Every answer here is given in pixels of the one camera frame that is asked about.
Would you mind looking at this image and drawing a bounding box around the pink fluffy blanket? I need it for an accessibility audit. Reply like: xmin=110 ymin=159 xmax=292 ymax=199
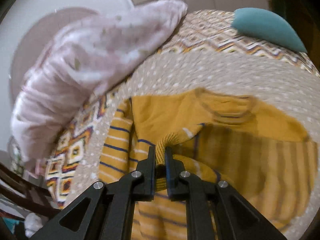
xmin=11 ymin=0 xmax=188 ymax=163

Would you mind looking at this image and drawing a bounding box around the colourful diamond pattern blanket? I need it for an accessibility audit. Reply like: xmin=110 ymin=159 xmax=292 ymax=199
xmin=46 ymin=10 xmax=319 ymax=208

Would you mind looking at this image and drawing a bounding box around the beige dotted quilt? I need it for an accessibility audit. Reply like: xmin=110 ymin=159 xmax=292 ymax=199
xmin=68 ymin=51 xmax=319 ymax=202

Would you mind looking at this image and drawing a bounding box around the yellow striped knit sweater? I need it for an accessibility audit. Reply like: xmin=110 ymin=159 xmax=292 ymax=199
xmin=99 ymin=88 xmax=318 ymax=230

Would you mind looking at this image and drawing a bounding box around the dark wooden chair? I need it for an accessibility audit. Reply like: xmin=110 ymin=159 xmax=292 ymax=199
xmin=1 ymin=164 xmax=60 ymax=219

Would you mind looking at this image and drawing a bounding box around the teal pillow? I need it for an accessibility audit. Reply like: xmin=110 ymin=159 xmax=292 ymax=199
xmin=232 ymin=8 xmax=307 ymax=53

